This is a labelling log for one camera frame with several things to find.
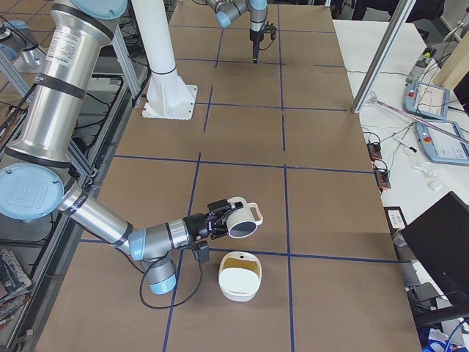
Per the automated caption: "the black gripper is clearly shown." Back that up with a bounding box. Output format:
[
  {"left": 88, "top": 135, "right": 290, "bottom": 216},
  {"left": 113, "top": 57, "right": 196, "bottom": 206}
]
[
  {"left": 182, "top": 199, "right": 232, "bottom": 241},
  {"left": 250, "top": 21, "right": 277, "bottom": 64}
]

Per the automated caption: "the white ribbed HOME mug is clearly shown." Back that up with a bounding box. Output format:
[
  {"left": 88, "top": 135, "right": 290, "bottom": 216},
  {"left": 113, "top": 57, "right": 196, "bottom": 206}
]
[{"left": 226, "top": 197, "right": 264, "bottom": 239}]

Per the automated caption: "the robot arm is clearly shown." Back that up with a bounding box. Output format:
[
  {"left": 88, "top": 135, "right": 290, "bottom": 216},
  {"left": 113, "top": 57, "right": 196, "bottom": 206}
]
[
  {"left": 1, "top": 1, "right": 242, "bottom": 294},
  {"left": 206, "top": 0, "right": 277, "bottom": 64}
]

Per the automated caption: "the white bowl container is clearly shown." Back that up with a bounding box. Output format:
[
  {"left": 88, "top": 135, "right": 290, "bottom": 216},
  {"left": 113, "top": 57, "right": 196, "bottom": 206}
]
[{"left": 218, "top": 251, "right": 262, "bottom": 302}]

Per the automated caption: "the metal grabber stick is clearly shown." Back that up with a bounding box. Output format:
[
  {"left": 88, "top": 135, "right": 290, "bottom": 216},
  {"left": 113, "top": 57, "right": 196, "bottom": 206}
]
[{"left": 366, "top": 95, "right": 468, "bottom": 144}]

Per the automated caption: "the orange circuit board far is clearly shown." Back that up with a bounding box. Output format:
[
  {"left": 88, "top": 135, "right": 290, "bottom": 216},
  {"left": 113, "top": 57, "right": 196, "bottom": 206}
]
[{"left": 366, "top": 142, "right": 382, "bottom": 161}]

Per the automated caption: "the orange circuit board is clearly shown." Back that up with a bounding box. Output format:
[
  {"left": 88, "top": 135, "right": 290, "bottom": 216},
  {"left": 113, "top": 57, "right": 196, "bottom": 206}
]
[
  {"left": 366, "top": 142, "right": 382, "bottom": 161},
  {"left": 373, "top": 167, "right": 391, "bottom": 192}
]

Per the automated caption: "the orange circuit board near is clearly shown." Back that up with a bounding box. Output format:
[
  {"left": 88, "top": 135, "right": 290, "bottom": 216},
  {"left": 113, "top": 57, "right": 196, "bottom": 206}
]
[{"left": 373, "top": 167, "right": 391, "bottom": 192}]

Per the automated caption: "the far teach pendant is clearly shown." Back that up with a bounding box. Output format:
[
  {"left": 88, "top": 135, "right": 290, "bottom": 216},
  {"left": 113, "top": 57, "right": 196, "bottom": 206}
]
[{"left": 404, "top": 81, "right": 450, "bottom": 120}]

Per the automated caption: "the teach pendant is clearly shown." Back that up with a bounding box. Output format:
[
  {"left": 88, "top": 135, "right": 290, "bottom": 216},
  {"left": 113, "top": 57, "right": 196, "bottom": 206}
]
[
  {"left": 416, "top": 121, "right": 468, "bottom": 166},
  {"left": 404, "top": 81, "right": 450, "bottom": 120}
]

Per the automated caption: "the near teach pendant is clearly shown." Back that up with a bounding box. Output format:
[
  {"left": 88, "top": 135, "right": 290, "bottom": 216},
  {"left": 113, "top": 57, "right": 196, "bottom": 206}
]
[{"left": 416, "top": 121, "right": 468, "bottom": 166}]

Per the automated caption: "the stack of books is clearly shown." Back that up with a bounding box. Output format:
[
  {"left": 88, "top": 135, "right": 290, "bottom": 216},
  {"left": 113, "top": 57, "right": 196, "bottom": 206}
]
[{"left": 1, "top": 246, "right": 33, "bottom": 328}]

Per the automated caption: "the black monitor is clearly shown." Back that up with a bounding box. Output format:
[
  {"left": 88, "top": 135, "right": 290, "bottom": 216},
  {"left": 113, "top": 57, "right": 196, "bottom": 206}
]
[{"left": 402, "top": 191, "right": 468, "bottom": 304}]

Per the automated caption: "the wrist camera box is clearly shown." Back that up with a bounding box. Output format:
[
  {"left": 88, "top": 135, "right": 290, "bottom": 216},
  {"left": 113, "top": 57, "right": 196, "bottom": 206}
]
[{"left": 193, "top": 241, "right": 210, "bottom": 264}]

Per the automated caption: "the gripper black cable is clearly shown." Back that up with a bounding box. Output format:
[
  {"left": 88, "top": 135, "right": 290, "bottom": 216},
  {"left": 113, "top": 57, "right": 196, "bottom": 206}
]
[{"left": 139, "top": 252, "right": 204, "bottom": 309}]

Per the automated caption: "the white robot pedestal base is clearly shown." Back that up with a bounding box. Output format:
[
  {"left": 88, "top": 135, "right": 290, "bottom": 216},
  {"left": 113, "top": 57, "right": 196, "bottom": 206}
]
[{"left": 132, "top": 0, "right": 198, "bottom": 120}]

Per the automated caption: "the aluminium frame post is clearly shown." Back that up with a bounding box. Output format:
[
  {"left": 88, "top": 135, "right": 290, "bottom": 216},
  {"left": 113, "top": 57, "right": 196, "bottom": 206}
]
[{"left": 352, "top": 0, "right": 416, "bottom": 114}]

